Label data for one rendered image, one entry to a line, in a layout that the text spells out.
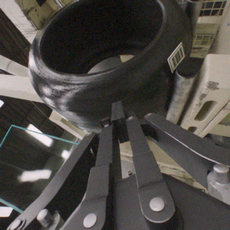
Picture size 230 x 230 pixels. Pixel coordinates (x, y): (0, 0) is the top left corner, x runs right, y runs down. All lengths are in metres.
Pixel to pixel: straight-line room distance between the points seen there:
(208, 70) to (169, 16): 0.20
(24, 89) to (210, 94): 1.05
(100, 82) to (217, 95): 0.25
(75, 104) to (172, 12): 0.36
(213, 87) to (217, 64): 0.06
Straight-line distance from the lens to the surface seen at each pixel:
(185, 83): 0.37
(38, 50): 0.55
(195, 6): 0.58
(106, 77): 0.35
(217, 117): 0.46
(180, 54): 0.40
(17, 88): 1.21
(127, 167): 1.01
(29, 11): 0.97
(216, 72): 0.36
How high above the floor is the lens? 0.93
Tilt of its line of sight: 19 degrees up
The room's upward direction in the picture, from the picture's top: 80 degrees counter-clockwise
